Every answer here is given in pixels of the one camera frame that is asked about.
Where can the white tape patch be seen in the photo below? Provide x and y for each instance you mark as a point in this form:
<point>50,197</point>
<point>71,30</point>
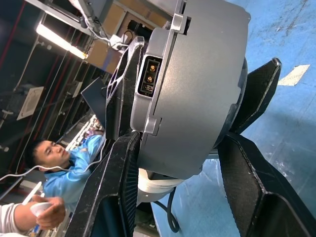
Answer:
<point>293,75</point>

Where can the man in blue shirt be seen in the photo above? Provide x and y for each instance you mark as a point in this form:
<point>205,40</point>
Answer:
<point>69,177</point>

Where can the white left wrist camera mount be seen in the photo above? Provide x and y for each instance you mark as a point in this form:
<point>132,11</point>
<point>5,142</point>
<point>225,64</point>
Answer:
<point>160,186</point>

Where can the white handheld device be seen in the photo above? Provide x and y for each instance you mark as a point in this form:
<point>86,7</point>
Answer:
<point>39,208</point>

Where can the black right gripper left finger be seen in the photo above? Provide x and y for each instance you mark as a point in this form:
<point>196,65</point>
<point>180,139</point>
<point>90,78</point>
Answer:
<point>108,192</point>

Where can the grey round motor housing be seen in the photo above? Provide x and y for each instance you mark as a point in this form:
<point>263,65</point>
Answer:
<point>197,86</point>

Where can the fluorescent ceiling light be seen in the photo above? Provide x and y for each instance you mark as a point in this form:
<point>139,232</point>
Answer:
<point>59,40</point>

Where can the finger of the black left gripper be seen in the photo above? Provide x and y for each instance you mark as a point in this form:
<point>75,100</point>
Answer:
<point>261,89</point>
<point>123,98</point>

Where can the shelf with small goods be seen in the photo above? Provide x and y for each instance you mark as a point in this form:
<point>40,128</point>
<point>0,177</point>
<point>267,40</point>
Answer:
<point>86,128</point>

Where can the black mounted camera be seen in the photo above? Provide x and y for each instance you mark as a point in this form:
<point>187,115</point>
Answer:
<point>138,26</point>

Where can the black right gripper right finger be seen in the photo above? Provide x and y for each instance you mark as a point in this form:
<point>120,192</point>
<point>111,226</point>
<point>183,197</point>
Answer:
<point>256,197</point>

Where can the dark flat monitor panel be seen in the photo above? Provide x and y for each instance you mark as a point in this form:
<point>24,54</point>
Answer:
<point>95,98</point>

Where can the square ceiling air vent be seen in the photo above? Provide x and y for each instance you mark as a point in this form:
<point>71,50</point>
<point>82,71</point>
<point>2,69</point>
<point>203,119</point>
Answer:
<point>30,102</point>

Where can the bare bystander hand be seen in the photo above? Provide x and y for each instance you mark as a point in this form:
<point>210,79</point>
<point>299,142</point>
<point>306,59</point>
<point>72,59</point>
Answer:
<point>55,214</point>

